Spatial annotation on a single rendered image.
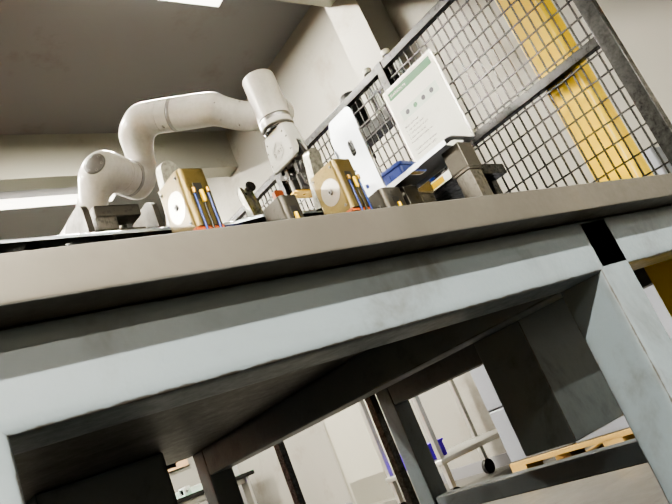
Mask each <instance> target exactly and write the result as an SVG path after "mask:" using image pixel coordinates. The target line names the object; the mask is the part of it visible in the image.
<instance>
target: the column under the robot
mask: <svg viewBox="0 0 672 504"><path fill-rule="evenodd" d="M26 504H178V501H177V498H176V495H175V492H174V488H173V485H172V482H171V479H170V476H169V472H168V469H167V466H166V463H165V459H164V456H163V453H162V452H159V453H156V454H153V455H150V456H147V457H144V458H142V459H139V460H136V461H133V462H130V463H127V464H124V465H121V466H118V467H115V468H112V469H109V470H106V471H103V472H100V473H97V474H94V475H91V476H88V477H85V478H83V479H80V480H77V481H74V482H71V483H68V484H65V485H62V486H59V487H56V488H53V489H50V490H47V491H44V492H41V493H38V494H36V495H35V496H34V497H33V498H32V499H31V500H30V501H28V502H27V503H26Z"/></svg>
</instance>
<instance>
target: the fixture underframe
mask: <svg viewBox="0 0 672 504"><path fill-rule="evenodd" d="M671 259H672V205H668V206H662V207H657V208H651V209H646V210H641V211H635V212H630V213H624V214H619V215H614V216H608V217H603V218H597V219H592V220H587V221H581V222H576V223H570V224H565V225H560V226H554V227H549V228H543V229H538V230H533V231H527V232H522V233H516V234H511V235H506V236H500V237H495V238H489V239H484V240H479V241H473V242H468V243H462V244H457V245H452V246H446V247H441V248H435V249H430V250H425V251H419V252H414V253H408V254H403V255H398V256H392V257H387V258H381V259H376V260H371V261H365V262H360V263H354V264H349V265H343V266H338V267H333V268H327V269H322V270H316V271H311V272H306V273H300V274H295V275H289V276H284V277H279V278H273V279H268V280H262V281H257V282H252V283H246V284H241V285H235V286H230V287H225V288H219V289H214V290H208V291H203V292H198V293H192V294H187V295H181V296H176V297H171V298H165V299H160V300H154V301H149V302H144V303H138V304H133V305H127V306H122V307H117V308H111V309H106V310H100V311H95V312H90V313H84V314H79V315H73V316H68V317H63V318H57V319H52V320H46V321H41V322H36V323H30V324H25V325H19V326H14V327H9V328H3V329H0V504H26V503H25V499H24V495H23V491H22V487H21V483H20V479H19V475H18V470H17V466H16V462H15V458H14V455H17V454H20V453H24V452H27V451H30V450H34V449H37V448H40V447H44V446H47V445H50V444H54V443H57V442H61V441H64V440H67V439H71V438H74V437H77V436H81V435H84V434H87V433H91V432H94V431H97V430H101V429H104V428H107V427H111V426H114V425H118V424H121V423H124V422H128V421H131V420H134V419H138V418H141V417H144V416H148V415H151V414H154V413H158V412H161V411H164V410H168V409H171V408H175V407H178V406H181V405H185V404H188V403H191V402H195V401H198V400H201V399H205V398H208V397H211V396H215V395H218V394H222V393H225V392H228V391H232V390H235V389H238V388H242V387H245V386H248V385H252V384H255V383H258V382H262V381H265V380H268V379H272V378H275V377H279V376H282V375H285V374H289V373H292V372H295V371H299V370H302V369H305V368H309V367H312V366H315V365H319V364H322V363H325V362H329V361H332V360H336V359H339V358H342V357H346V356H349V355H352V354H356V353H359V352H362V351H364V352H362V353H360V354H359V355H357V356H355V357H354V358H352V359H350V360H349V361H347V362H345V363H344V364H342V365H341V366H339V367H337V368H336V369H334V370H332V371H331V372H329V373H327V374H326V375H324V376H323V377H321V378H319V379H318V380H316V381H314V382H313V383H311V384H309V385H308V386H306V387H304V388H303V389H301V390H300V391H298V392H296V393H295V394H293V395H291V396H290V397H288V398H286V399H285V400H283V401H282V402H280V403H278V404H277V405H275V406H273V407H272V408H270V409H268V410H267V411H265V412H263V413H262V414H260V415H259V416H257V417H255V418H254V419H252V420H250V421H249V422H247V423H245V424H244V425H242V426H241V427H239V428H237V429H236V430H234V431H232V432H231V433H229V434H227V435H226V436H224V437H222V438H221V439H219V440H218V441H216V442H214V443H213V444H211V445H209V446H208V447H206V448H204V449H203V450H201V451H200V452H198V453H196V454H195V455H193V459H194V462H195V466H196V469H197V472H198V475H199V478H200V481H201V484H202V487H203V490H204V493H205V497H206V500H207V503H208V504H244V502H243V499H242V496H241V493H240V490H239V487H238V484H237V481H236V478H235V475H234V472H233V469H232V467H233V466H235V465H237V464H239V463H241V462H243V461H245V460H247V459H249V458H251V457H253V456H255V455H257V454H259V453H261V452H263V451H265V450H267V449H268V448H270V447H272V446H274V445H276V444H278V443H280V442H282V441H284V440H286V439H288V438H290V437H292V436H294V435H296V434H298V433H300V432H302V431H304V430H305V429H307V428H309V427H311V426H313V425H315V424H317V423H319V422H321V421H323V420H325V419H327V418H329V417H331V416H333V415H335V414H337V413H339V412H340V411H342V410H344V409H346V408H348V407H350V406H352V405H354V404H356V403H358V402H360V401H362V400H364V399H366V398H368V397H370V396H372V395H374V394H376V397H377V399H378V401H379V404H380V406H381V409H382V411H383V414H384V416H385V418H386V421H387V423H388V426H389V428H390V431H391V433H392V436H393V438H394V440H395V443H396V445H397V448H398V450H399V453H400V455H401V457H402V460H403V462H404V465H405V467H406V470H407V472H408V474H409V477H410V479H411V482H412V484H413V487H414V489H415V492H416V494H417V496H418V499H419V501H420V504H483V503H487V502H491V501H495V500H499V499H503V498H507V497H511V496H515V495H519V494H523V493H527V492H531V491H535V490H539V489H543V488H547V487H551V486H555V485H560V484H564V483H568V482H572V481H576V480H580V479H584V478H588V477H592V476H596V475H600V474H604V473H608V472H612V471H616V470H620V469H624V468H628V467H632V466H636V465H640V464H644V463H648V464H649V466H650V468H651V470H652V471H653V473H654V475H655V477H656V479H657V481H658V483H659V485H660V487H661V489H662V491H663V493H664V495H665V497H666V499H667V501H668V503H669V504H672V340H671V339H670V337H669V335H668V333H667V331H666V330H665V328H664V326H663V324H662V322H661V321H660V319H659V317H658V315H657V313H656V312H655V310H654V308H653V306H652V304H651V302H650V301H649V299H648V297H647V295H646V293H645V292H644V290H643V289H645V288H647V287H649V286H652V285H653V283H652V282H651V280H650V278H649V276H648V275H647V273H646V271H645V269H644V267H647V266H651V265H654V264H658V263H661V262H664V261H668V260H671ZM482 365H484V367H485V369H486V372H487V374H488V376H489V378H490V380H491V382H492V385H493V387H494V389H495V391H496V393H497V395H498V397H499V400H500V402H501V404H502V406H503V408H504V410H505V413H506V415H507V417H508V419H509V421H510V423H511V426H512V428H513V430H514V432H515V434H516V436H517V438H518V441H519V443H520V445H521V447H522V449H523V451H524V454H525V455H526V456H531V455H534V454H538V453H541V452H544V451H548V450H551V449H554V448H558V447H561V446H564V445H568V444H571V443H574V442H577V441H579V440H581V439H582V438H584V437H586V436H588V435H589V434H591V433H593V432H595V431H597V430H598V429H600V428H602V427H604V426H605V425H607V424H609V423H611V422H612V421H614V420H616V419H618V418H620V417H621V416H623V415H624V417H625V419H626V421H627V423H628V425H629V427H630V429H631V431H632V433H633V435H634V436H635V438H634V439H630V440H627V441H623V442H620V443H616V444H613V445H609V446H606V447H602V448H598V449H595V450H591V451H588V452H584V453H581V454H577V455H574V456H570V457H567V458H563V459H560V460H556V461H553V462H549V463H546V464H542V465H538V466H535V467H531V468H528V469H524V470H521V471H517V472H514V473H510V474H507V475H503V476H500V477H496V478H493V479H489V480H486V481H482V482H479V483H475V484H471V485H468V486H464V487H461V488H457V489H454V490H450V491H447V490H446V487H445V485H444V482H443V480H442V478H441V475H440V473H439V471H438V468H437V466H436V464H435V461H434V459H433V457H432V454H431V452H430V449H429V447H428V445H427V442H426V440H425V438H424V435H423V433H422V431H421V428H420V426H419V423H418V421H417V419H416V416H415V414H414V412H413V409H412V407H411V405H410V402H409V399H412V398H414V397H416V396H418V395H420V394H422V393H424V392H426V391H429V390H431V389H433V388H435V387H437V386H439V385H441V384H443V383H446V382H448V381H450V380H452V379H454V378H456V377H458V376H460V375H463V374H465V373H467V372H469V371H471V370H473V369H475V368H477V367H480V366H482Z"/></svg>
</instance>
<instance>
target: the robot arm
mask: <svg viewBox="0 0 672 504"><path fill-rule="evenodd" d="M242 85H243V88H244V90H245V93H246V95H247V98H248V100H249V101H242V100H237V99H234V98H230V97H227V96H225V95H222V94H219V93H216V92H202V93H195V94H188V95H181V96H174V97H168V98H162V99H155V100H149V101H143V102H139V103H136V104H134V105H132V106H131V107H130V108H129V109H128V110H127V111H126V113H125V114H124V116H123V118H122V120H121V122H120V125H119V132H118V135H119V141H120V144H121V146H122V149H123V152H124V155H125V157H124V156H122V155H120V154H117V153H115V152H112V151H107V150H99V151H95V152H93V153H91V154H90V155H89V156H88V157H87V158H86V159H85V160H84V161H83V163H82V165H81V167H80V169H79V172H78V200H77V204H76V206H86V207H87V208H88V210H89V212H90V210H91V208H92V207H93V206H105V205H108V204H109V199H110V197H111V196H112V195H113V194H114V193H115V194H117V195H120V196H122V197H125V198H127V199H131V200H140V199H143V198H145V197H147V196H148V195H149V194H150V193H151V192H152V190H153V188H154V186H155V183H156V179H157V176H156V168H157V167H156V160H155V154H154V138H155V136H156V135H158V134H163V133H170V132H178V131H185V130H191V129H198V128H204V127H211V126H217V127H223V128H227V129H232V130H238V131H261V132H262V135H263V136H264V137H266V139H265V145H266V150H267V154H268V158H269V161H270V164H271V167H272V169H273V172H274V174H275V175H278V174H279V180H280V181H288V182H291V185H292V187H293V190H294V191H295V190H301V189H310V185H309V181H308V177H307V174H306V169H305V165H304V161H303V153H304V152H305V151H307V150H308V149H307V146H306V144H305V142H304V140H303V138H302V136H301V134H300V132H299V131H298V129H297V127H296V126H295V125H294V121H293V117H294V108H293V106H292V104H291V103H290V102H289V101H288V100H287V99H286V98H285V97H284V96H283V94H282V92H281V90H280V88H279V86H278V83H277V81H276V79H275V76H274V74H273V72H272V71H271V70H269V69H257V70H254V71H252V72H250V73H249V74H248V75H247V76H246V77H245V78H244V79H243V82H242ZM290 174H292V175H290Z"/></svg>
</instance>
